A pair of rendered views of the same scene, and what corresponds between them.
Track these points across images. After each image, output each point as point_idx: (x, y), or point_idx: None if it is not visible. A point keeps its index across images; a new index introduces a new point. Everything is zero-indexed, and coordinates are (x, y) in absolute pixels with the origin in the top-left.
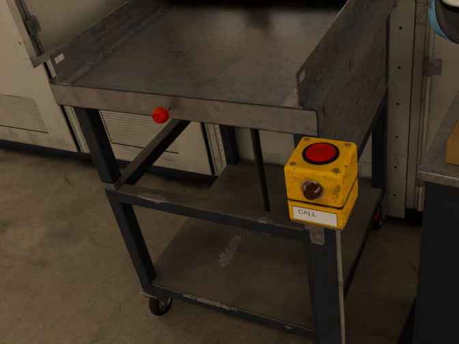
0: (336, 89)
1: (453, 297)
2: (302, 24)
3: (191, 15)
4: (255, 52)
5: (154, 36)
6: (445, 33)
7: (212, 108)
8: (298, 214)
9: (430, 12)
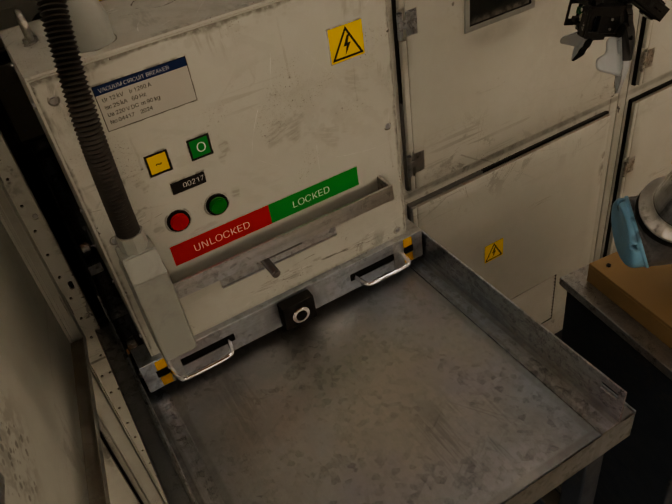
0: None
1: None
2: (407, 319)
3: (233, 392)
4: (433, 389)
5: (249, 462)
6: (650, 264)
7: (524, 496)
8: None
9: (637, 253)
